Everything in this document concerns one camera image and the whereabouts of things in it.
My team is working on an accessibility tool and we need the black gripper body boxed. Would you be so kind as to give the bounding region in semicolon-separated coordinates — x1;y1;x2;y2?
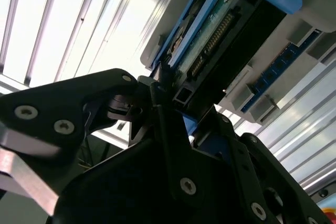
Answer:
52;140;237;224

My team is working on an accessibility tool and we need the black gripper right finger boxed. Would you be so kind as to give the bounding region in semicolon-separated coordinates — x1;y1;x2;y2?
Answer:
194;105;331;224

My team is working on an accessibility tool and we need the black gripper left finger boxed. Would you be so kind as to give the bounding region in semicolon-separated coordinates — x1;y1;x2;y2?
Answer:
0;62;205;206

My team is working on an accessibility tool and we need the hard disk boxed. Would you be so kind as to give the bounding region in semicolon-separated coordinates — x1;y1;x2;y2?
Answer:
149;0;303;143

